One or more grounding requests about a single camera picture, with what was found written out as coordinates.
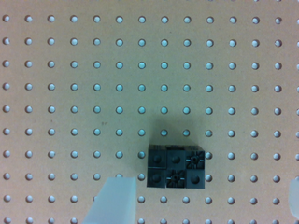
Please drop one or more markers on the gripper translucent white left finger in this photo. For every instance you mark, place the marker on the gripper translucent white left finger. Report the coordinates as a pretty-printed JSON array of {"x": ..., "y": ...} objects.
[{"x": 115, "y": 203}]

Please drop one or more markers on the gripper translucent white right finger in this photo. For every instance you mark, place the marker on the gripper translucent white right finger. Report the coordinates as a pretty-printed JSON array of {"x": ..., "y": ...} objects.
[{"x": 294, "y": 197}]

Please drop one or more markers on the black toy block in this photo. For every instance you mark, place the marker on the black toy block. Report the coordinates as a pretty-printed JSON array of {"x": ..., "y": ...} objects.
[{"x": 178, "y": 167}]

